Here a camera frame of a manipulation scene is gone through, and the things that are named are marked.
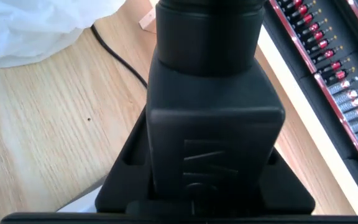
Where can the wooden counter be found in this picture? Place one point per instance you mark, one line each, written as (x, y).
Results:
(42, 124)

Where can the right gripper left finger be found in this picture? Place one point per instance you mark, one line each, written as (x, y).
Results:
(120, 189)

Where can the small pale box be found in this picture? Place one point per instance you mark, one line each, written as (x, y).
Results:
(148, 21)

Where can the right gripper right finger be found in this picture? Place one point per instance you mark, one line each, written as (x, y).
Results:
(287, 193)

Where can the white plastic bag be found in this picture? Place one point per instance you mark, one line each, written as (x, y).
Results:
(33, 28)

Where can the row of clear bottles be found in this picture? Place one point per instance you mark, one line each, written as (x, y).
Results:
(357, 115)

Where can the row of dark bottles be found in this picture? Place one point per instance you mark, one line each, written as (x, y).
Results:
(314, 34)

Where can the black shop shelf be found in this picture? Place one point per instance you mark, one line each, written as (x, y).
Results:
(294, 59)

